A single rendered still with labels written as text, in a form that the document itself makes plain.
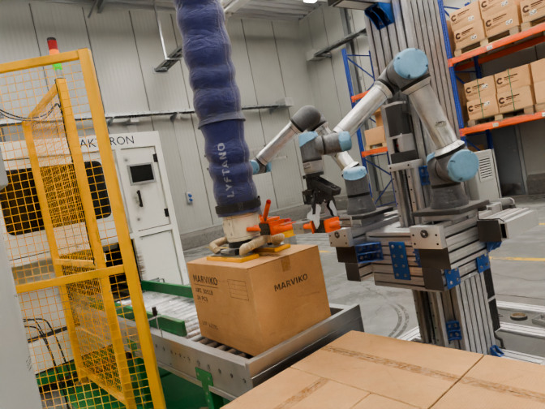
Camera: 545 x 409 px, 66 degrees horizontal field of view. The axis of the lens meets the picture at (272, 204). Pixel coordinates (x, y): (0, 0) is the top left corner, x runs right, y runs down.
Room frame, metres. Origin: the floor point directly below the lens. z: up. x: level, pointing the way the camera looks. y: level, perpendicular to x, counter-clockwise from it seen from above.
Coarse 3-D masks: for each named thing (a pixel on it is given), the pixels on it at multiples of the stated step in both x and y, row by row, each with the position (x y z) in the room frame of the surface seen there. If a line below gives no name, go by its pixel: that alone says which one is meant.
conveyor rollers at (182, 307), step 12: (144, 300) 3.34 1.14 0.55; (156, 300) 3.29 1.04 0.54; (168, 300) 3.18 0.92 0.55; (180, 300) 3.13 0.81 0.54; (192, 300) 3.02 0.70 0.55; (168, 312) 2.87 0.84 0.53; (180, 312) 2.75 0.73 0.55; (192, 312) 2.70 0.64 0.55; (192, 324) 2.49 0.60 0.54; (180, 336) 2.33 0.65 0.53; (192, 336) 2.28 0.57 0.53; (216, 348) 1.98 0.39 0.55; (228, 348) 2.00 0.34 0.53
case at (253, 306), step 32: (288, 256) 1.85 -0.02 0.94; (192, 288) 2.20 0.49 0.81; (224, 288) 1.92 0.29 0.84; (256, 288) 1.74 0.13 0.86; (288, 288) 1.83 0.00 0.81; (320, 288) 1.94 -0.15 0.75; (224, 320) 1.97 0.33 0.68; (256, 320) 1.73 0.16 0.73; (288, 320) 1.81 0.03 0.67; (320, 320) 1.92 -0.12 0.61; (256, 352) 1.78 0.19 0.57
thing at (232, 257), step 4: (224, 248) 2.08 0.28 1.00; (232, 252) 2.07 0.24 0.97; (236, 252) 1.96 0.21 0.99; (208, 256) 2.12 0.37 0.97; (212, 256) 2.09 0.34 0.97; (216, 256) 2.07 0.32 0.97; (220, 256) 2.05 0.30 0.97; (224, 256) 2.01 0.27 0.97; (228, 256) 1.98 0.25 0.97; (232, 256) 1.95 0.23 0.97; (236, 256) 1.92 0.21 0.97; (240, 256) 1.90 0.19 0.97; (244, 256) 1.91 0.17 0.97; (248, 256) 1.89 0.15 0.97; (252, 256) 1.90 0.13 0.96; (256, 256) 1.91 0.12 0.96; (216, 260) 2.06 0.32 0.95; (220, 260) 2.02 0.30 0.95; (224, 260) 1.99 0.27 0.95; (228, 260) 1.96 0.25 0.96; (232, 260) 1.93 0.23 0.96; (236, 260) 1.90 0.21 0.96; (240, 260) 1.87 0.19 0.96; (244, 260) 1.87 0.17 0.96
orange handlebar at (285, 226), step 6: (288, 222) 1.78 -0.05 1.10; (294, 222) 1.79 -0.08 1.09; (330, 222) 1.55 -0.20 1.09; (336, 222) 1.55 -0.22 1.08; (252, 228) 1.96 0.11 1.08; (258, 228) 1.92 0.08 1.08; (276, 228) 1.81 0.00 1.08; (282, 228) 1.77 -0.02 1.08; (288, 228) 1.74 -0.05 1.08; (306, 228) 1.65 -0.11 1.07
